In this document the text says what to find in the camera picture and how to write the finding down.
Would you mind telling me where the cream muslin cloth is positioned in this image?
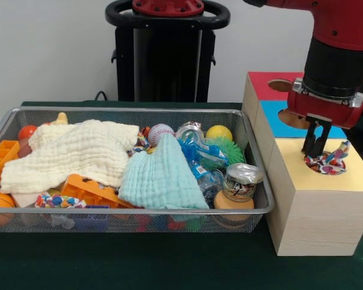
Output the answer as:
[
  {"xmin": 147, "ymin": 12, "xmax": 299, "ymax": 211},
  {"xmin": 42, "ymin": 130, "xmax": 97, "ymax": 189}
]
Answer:
[{"xmin": 0, "ymin": 119, "xmax": 140, "ymax": 195}]

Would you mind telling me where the white baseball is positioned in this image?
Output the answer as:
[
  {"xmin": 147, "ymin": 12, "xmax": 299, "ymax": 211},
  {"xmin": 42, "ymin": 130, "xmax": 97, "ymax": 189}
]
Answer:
[{"xmin": 147, "ymin": 123, "xmax": 175, "ymax": 148}]

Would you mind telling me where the dark green table cloth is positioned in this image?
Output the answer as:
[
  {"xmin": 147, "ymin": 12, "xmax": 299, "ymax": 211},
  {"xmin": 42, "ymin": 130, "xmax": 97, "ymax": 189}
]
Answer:
[{"xmin": 0, "ymin": 101, "xmax": 363, "ymax": 290}]

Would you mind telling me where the orange plastic toy block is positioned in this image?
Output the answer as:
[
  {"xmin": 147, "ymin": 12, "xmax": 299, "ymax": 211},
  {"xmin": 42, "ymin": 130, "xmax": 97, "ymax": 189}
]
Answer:
[{"xmin": 60, "ymin": 173, "xmax": 134, "ymax": 210}]

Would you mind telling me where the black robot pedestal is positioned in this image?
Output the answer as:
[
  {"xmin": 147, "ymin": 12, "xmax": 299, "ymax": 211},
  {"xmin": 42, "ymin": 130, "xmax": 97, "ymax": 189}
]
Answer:
[{"xmin": 105, "ymin": 0, "xmax": 231, "ymax": 103}]

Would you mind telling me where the wooden three-hole box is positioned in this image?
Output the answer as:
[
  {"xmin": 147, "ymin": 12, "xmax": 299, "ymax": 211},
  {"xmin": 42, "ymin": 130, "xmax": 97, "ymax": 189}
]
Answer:
[{"xmin": 241, "ymin": 71, "xmax": 363, "ymax": 256}]

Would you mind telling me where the yellow ball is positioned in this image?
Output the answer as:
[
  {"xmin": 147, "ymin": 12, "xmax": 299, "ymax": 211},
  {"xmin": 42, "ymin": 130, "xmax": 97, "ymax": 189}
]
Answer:
[{"xmin": 206, "ymin": 124, "xmax": 234, "ymax": 142}]

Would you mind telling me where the mint green muslin cloth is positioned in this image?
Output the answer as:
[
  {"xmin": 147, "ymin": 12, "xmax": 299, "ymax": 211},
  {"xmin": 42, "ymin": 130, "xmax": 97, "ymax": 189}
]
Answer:
[{"xmin": 117, "ymin": 133, "xmax": 211, "ymax": 210}]

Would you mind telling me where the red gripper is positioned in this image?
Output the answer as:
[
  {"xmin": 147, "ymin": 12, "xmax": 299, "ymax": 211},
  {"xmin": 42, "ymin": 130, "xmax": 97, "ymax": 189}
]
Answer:
[{"xmin": 286, "ymin": 89, "xmax": 363, "ymax": 158}]

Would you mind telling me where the silver mesh bin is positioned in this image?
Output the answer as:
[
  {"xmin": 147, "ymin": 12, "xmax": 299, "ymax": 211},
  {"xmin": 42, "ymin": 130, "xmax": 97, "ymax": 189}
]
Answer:
[{"xmin": 0, "ymin": 106, "xmax": 275, "ymax": 234}]

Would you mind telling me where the crushed drink can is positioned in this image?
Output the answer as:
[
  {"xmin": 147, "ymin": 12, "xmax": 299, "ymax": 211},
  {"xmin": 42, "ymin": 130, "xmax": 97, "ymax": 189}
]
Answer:
[{"xmin": 223, "ymin": 163, "xmax": 265, "ymax": 203}]

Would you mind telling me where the red-orange ball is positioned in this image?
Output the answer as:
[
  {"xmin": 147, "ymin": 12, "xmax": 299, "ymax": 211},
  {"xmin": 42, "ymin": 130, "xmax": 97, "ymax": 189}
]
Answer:
[{"xmin": 18, "ymin": 124, "xmax": 39, "ymax": 141}]

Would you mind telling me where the green spiky ball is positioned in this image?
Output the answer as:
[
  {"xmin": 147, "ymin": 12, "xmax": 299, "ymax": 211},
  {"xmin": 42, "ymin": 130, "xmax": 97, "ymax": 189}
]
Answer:
[{"xmin": 204, "ymin": 136, "xmax": 246, "ymax": 167}]

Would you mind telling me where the orange plastic grid tray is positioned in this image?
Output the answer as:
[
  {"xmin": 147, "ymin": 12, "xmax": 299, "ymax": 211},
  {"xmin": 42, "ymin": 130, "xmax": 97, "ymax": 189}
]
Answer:
[{"xmin": 0, "ymin": 140, "xmax": 21, "ymax": 194}]

